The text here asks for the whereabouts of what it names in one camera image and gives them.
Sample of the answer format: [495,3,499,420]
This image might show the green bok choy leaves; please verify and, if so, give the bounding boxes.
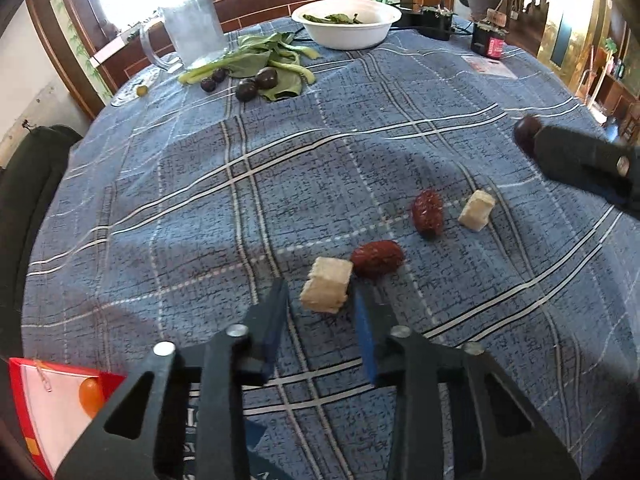
[179,32,321,102]

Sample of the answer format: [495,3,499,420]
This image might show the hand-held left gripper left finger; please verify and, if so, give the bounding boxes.
[55,279,290,480]

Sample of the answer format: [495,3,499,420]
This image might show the blue plaid tablecloth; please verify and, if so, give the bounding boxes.
[20,15,640,480]

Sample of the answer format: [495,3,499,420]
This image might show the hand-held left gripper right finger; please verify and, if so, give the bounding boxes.
[351,287,581,480]

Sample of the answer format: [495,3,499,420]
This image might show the black power adapter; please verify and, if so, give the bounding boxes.
[400,0,453,41]

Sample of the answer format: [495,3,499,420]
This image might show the red jujube date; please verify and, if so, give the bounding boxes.
[513,116,543,155]
[350,240,406,279]
[411,189,445,239]

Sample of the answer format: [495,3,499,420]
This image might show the clear glass dish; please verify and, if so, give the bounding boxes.
[111,70,166,107]

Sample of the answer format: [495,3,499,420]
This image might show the black sofa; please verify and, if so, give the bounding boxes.
[0,125,83,356]

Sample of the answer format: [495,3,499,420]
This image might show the white bowl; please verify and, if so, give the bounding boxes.
[291,0,402,51]

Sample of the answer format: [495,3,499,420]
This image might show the red and black box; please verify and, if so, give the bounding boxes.
[471,20,507,60]

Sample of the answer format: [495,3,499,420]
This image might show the clear glass pitcher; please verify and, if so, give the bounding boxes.
[139,0,227,72]

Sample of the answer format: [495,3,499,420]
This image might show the red paper box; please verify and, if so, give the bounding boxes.
[9,357,127,478]

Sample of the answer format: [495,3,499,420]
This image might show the green leaves in bowl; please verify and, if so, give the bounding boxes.
[302,12,365,26]

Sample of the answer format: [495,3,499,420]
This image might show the white sugarcane chunk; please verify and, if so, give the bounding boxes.
[300,256,354,313]
[458,189,497,232]

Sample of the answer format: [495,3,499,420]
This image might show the pink paper card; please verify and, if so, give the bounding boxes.
[461,54,517,79]

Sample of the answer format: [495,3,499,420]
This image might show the orange mandarin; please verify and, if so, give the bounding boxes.
[78,378,106,418]

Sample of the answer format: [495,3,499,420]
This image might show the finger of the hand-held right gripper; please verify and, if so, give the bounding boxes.
[532,125,640,218]

